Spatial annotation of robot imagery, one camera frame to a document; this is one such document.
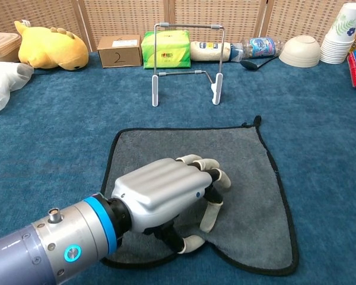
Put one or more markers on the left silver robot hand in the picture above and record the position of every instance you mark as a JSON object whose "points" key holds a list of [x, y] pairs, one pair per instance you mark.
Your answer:
{"points": [[163, 190]]}

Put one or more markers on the grey and blue cloth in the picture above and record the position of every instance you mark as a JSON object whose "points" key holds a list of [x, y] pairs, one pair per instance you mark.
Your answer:
{"points": [[249, 193]]}

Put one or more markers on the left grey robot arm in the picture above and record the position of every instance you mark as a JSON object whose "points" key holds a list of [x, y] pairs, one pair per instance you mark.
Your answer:
{"points": [[47, 252]]}

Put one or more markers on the teal carpet table cover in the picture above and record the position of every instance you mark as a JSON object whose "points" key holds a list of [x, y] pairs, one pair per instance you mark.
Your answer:
{"points": [[62, 133]]}

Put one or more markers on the green tissue pack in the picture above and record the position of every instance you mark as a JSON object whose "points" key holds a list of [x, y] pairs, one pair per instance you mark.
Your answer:
{"points": [[172, 50]]}

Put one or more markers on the brown cardboard box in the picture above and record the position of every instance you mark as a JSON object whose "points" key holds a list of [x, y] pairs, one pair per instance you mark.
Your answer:
{"points": [[120, 53]]}

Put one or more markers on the mayonnaise squeeze bottle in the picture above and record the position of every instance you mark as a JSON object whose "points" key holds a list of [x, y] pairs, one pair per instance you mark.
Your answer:
{"points": [[204, 52]]}

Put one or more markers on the dark metal ladle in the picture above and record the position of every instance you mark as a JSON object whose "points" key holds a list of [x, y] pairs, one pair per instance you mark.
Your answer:
{"points": [[249, 65]]}

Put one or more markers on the small plastic packet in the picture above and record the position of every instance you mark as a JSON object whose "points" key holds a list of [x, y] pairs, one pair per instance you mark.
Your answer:
{"points": [[261, 47]]}

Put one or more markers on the woven folding screen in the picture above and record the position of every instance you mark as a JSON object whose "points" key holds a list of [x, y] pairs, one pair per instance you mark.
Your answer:
{"points": [[121, 17]]}

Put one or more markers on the yellow plush toy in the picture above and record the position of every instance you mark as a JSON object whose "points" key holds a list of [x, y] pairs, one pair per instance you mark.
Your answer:
{"points": [[53, 47]]}

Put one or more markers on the beige bowl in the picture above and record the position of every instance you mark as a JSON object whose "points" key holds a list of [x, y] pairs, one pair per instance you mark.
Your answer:
{"points": [[299, 52]]}

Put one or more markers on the white plastic bag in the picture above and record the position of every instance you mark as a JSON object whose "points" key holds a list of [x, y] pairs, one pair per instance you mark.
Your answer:
{"points": [[3, 80]]}

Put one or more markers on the beige lidded lunch box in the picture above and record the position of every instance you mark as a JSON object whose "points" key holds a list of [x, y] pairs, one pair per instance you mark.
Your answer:
{"points": [[3, 44]]}

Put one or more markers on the stack of paper cups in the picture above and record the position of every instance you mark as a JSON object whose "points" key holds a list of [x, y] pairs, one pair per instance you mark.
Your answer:
{"points": [[338, 44]]}

